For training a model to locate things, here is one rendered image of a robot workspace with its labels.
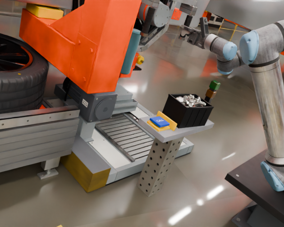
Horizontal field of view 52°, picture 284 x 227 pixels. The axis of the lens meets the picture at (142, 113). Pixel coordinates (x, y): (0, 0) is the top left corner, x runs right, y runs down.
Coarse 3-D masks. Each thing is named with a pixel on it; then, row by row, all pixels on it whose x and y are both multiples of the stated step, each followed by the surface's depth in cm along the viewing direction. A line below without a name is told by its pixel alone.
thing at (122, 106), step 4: (56, 84) 207; (60, 84) 209; (56, 88) 207; (60, 88) 203; (56, 92) 207; (60, 92) 204; (64, 92) 200; (60, 96) 204; (64, 96) 201; (68, 96) 198; (120, 100) 216; (124, 100) 219; (128, 100) 223; (132, 100) 226; (116, 104) 213; (120, 104) 210; (124, 104) 213; (128, 104) 217; (132, 104) 220; (136, 104) 223; (116, 108) 209; (120, 108) 212; (124, 108) 216; (128, 108) 219; (132, 108) 222; (116, 112) 212; (120, 112) 215; (124, 112) 218
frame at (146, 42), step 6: (168, 0) 191; (168, 6) 194; (174, 6) 192; (168, 24) 197; (156, 30) 198; (162, 30) 196; (150, 36) 197; (156, 36) 195; (144, 42) 197; (150, 42) 194; (138, 48) 189; (144, 48) 192
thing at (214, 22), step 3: (213, 15) 942; (210, 18) 937; (213, 18) 950; (216, 18) 964; (219, 18) 975; (210, 21) 947; (213, 21) 960; (216, 21) 972; (219, 21) 985; (222, 21) 1000; (210, 24) 962; (213, 24) 976; (216, 24) 988; (219, 24) 996; (216, 27) 1000; (219, 27) 1013
